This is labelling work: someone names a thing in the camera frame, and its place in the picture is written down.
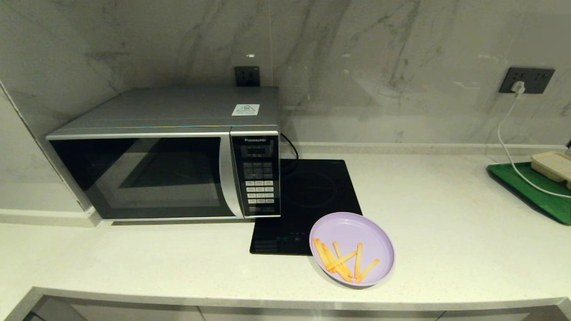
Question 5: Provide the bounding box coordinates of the purple plastic plate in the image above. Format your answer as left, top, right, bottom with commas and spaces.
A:
309, 212, 395, 287

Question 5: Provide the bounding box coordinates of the silver microwave door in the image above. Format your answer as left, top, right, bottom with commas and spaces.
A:
47, 132, 245, 220

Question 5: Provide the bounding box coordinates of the silver Panasonic microwave oven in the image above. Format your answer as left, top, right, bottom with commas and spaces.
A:
46, 86, 281, 221

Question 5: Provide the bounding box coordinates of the black induction cooktop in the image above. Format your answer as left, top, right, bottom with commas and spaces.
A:
249, 159, 363, 255

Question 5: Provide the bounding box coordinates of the grey cabinet front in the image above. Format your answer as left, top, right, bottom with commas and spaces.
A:
22, 296, 567, 321

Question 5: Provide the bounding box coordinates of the green plastic tray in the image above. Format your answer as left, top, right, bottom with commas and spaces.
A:
486, 161, 571, 226

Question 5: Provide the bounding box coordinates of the beige lidded container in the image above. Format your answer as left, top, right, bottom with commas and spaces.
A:
530, 151, 571, 190

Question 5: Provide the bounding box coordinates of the black power cable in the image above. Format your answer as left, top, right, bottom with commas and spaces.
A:
280, 133, 298, 172

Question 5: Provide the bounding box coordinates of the small black wall socket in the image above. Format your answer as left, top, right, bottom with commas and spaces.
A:
234, 66, 261, 86

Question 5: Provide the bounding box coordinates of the white power cable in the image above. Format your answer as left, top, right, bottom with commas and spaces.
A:
497, 91, 571, 199

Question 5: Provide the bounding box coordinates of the wide black wall socket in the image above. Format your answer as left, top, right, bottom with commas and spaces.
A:
499, 67, 555, 94

